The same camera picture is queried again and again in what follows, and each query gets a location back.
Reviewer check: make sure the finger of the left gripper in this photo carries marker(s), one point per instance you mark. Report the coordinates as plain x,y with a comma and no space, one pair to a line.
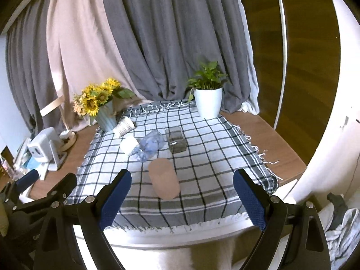
32,212
22,184

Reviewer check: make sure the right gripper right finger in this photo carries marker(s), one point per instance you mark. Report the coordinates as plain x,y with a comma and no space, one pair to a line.
306,247

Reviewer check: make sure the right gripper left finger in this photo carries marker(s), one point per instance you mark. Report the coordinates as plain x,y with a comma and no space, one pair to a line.
57,246

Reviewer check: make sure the pink beige cup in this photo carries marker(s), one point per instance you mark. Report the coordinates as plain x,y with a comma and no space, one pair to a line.
164,179

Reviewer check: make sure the plain white cup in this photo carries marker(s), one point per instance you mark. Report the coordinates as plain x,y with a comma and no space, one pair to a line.
128,144

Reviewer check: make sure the clear blue plastic cup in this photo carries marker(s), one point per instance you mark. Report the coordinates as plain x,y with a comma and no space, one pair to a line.
148,146

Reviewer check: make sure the black dotted paper cup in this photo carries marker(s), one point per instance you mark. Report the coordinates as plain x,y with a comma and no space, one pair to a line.
124,126

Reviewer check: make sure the white grey desktop appliance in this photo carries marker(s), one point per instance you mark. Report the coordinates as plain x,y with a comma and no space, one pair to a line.
46,149

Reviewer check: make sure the sunflower bouquet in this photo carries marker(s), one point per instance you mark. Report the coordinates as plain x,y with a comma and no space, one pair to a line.
94,96

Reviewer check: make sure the ribbed teal flower pot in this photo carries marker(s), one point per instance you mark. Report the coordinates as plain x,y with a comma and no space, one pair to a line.
106,117

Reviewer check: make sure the checkered grey white tablecloth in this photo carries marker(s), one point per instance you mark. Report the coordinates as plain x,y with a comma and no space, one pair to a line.
215,149

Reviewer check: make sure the clear square glass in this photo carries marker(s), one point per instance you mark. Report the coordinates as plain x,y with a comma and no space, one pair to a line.
176,140

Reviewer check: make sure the pink beige curtain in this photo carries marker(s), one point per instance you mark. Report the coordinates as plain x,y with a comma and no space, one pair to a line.
82,50

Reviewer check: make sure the white plant pot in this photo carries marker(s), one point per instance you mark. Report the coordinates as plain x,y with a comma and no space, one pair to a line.
208,102

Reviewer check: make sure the green potted plant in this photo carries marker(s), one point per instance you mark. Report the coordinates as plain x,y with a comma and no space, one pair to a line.
208,77

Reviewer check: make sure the grey curtain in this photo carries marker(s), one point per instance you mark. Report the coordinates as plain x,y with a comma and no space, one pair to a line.
162,44

